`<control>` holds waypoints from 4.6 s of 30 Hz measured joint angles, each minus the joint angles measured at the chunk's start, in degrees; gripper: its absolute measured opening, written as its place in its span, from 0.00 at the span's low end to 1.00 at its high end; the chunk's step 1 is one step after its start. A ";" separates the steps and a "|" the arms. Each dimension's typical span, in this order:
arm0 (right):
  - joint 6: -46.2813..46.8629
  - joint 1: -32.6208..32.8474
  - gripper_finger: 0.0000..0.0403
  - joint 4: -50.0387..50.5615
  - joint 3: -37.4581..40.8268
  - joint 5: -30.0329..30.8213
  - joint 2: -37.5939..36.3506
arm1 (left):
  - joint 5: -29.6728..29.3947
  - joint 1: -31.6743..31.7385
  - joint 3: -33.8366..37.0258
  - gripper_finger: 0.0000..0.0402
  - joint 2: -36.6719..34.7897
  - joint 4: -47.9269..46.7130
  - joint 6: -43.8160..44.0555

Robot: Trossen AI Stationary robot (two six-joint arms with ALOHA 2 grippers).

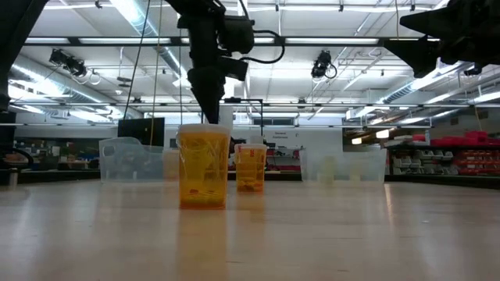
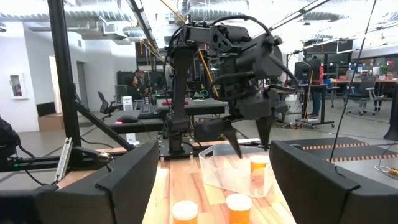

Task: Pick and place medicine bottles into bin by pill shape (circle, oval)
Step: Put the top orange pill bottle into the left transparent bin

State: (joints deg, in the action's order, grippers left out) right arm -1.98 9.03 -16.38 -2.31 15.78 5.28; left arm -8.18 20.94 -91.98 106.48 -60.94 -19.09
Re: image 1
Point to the silver ceiling air duct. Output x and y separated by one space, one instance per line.
136 15

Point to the clear plastic bin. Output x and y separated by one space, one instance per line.
340 171
133 164

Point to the white wall sign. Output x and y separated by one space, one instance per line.
304 138

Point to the orange pill bottle white cap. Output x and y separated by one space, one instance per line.
250 169

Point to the white pillar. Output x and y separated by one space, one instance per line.
228 115

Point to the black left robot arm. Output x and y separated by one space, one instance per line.
15 39

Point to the black ceiling camera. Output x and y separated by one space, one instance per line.
322 64
472 71
67 62

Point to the shelf of red storage bins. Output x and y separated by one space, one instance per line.
474 137

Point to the small grey post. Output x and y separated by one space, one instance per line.
13 177

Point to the black monitor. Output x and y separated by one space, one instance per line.
140 132

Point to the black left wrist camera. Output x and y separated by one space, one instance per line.
236 35

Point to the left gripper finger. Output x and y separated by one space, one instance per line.
218 101
203 101

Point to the rack of grey storage bins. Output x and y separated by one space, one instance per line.
422 164

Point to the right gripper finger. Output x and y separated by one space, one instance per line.
441 23
422 54

